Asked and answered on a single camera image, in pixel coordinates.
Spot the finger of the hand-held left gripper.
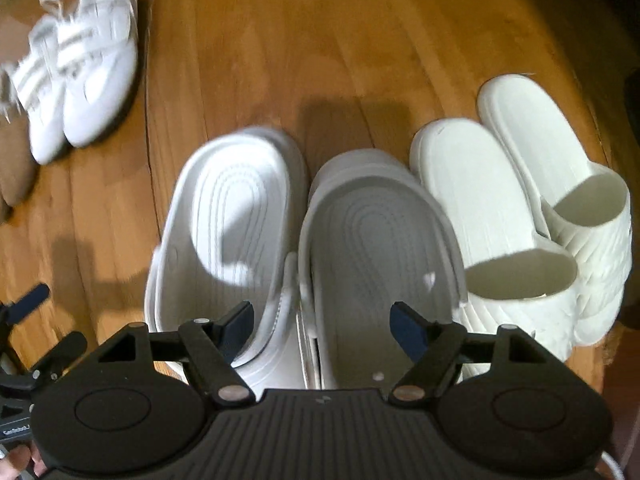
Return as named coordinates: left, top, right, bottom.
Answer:
left=0, top=282, right=51, bottom=331
left=30, top=332, right=88, bottom=383

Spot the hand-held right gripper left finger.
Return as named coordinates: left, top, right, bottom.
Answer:
left=95, top=301, right=256, bottom=406

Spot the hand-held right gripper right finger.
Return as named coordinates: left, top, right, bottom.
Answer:
left=389, top=301, right=551, bottom=407

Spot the white clog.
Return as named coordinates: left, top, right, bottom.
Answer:
left=298, top=149, right=468, bottom=391
left=144, top=127, right=308, bottom=391

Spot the white slide sandal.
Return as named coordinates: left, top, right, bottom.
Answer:
left=410, top=119, right=581, bottom=378
left=477, top=74, right=632, bottom=347

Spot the person's left hand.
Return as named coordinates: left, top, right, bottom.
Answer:
left=0, top=444, right=36, bottom=480

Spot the white cable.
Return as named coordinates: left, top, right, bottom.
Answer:
left=597, top=452, right=626, bottom=480

